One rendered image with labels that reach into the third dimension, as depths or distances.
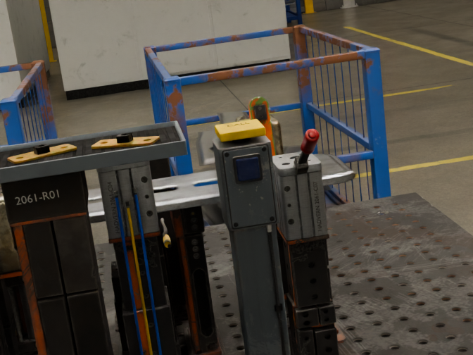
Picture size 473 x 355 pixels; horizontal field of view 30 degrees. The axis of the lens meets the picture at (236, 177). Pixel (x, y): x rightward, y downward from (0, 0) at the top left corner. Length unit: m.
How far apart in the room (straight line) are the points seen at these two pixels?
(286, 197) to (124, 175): 0.25
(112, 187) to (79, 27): 7.96
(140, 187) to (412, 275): 0.73
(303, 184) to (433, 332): 0.41
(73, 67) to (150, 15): 0.95
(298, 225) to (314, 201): 0.04
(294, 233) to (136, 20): 7.95
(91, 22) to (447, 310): 7.80
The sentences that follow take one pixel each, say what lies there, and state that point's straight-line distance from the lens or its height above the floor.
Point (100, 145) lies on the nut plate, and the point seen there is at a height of 1.16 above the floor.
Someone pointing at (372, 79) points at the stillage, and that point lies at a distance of 3.31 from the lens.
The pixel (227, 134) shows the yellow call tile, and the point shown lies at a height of 1.16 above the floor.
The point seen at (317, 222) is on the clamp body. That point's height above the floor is 0.97.
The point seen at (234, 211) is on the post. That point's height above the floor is 1.05.
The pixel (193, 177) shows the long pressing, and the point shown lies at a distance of 1.57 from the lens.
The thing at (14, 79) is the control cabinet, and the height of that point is 0.29.
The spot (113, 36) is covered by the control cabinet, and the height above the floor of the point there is 0.58.
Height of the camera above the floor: 1.40
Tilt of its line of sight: 15 degrees down
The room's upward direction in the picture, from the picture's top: 7 degrees counter-clockwise
